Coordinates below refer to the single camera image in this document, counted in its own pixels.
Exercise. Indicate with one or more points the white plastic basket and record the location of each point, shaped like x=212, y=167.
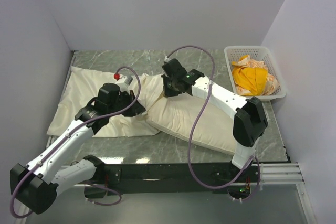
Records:
x=259, y=53

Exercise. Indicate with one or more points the black base bar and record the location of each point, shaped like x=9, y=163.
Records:
x=165, y=178

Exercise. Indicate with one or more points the yellow orange cloth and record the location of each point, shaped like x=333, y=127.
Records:
x=251, y=77

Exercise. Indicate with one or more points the cream pillow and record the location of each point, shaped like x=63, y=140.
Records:
x=176, y=116

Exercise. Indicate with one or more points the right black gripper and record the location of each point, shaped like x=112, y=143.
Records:
x=167, y=92

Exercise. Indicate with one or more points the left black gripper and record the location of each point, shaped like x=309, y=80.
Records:
x=137, y=109

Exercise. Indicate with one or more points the cream pillowcase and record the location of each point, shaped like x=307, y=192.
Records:
x=83, y=85

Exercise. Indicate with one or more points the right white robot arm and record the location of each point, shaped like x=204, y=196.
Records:
x=249, y=119

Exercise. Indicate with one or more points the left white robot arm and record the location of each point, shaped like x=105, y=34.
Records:
x=38, y=183

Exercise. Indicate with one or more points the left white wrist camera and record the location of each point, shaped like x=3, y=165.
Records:
x=123, y=81

